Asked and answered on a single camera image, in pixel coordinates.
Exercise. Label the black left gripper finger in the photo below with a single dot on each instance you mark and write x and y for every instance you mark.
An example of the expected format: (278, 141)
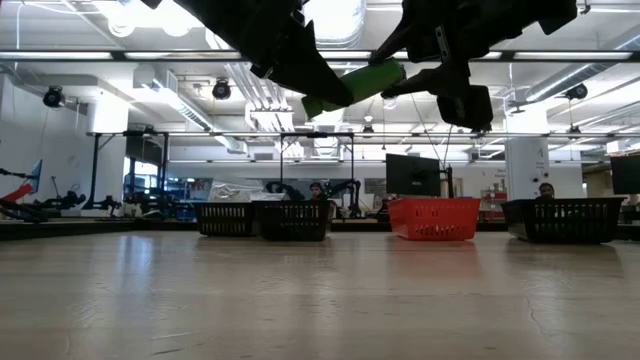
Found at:
(310, 75)

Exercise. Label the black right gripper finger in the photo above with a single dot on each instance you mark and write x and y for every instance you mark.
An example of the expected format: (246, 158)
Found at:
(435, 82)
(395, 50)

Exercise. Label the green Pert shampoo bottle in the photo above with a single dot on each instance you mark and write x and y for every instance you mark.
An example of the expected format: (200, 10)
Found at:
(370, 80)

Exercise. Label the black background robot arm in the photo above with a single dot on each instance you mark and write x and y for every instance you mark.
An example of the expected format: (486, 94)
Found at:
(60, 202)
(347, 192)
(282, 189)

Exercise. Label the black computer monitor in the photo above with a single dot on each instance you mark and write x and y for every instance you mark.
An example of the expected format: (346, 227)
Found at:
(412, 175)
(625, 175)

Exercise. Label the person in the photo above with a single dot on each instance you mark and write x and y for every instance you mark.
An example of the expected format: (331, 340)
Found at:
(546, 191)
(316, 191)

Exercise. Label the clear bag of white cotton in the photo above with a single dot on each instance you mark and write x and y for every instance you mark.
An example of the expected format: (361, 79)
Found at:
(235, 190)

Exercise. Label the red plastic basket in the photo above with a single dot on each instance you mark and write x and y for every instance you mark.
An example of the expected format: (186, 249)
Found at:
(432, 220)

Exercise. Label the black plastic basket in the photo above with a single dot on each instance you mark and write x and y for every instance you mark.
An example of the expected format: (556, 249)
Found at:
(562, 220)
(225, 217)
(295, 220)

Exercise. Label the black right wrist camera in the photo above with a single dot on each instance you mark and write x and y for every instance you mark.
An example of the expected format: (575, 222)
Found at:
(465, 107)

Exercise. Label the black background workstation frame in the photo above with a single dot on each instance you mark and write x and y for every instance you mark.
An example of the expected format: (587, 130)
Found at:
(317, 135)

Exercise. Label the black hanging camera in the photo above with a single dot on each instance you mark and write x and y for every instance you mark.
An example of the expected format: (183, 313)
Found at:
(53, 96)
(577, 91)
(221, 89)

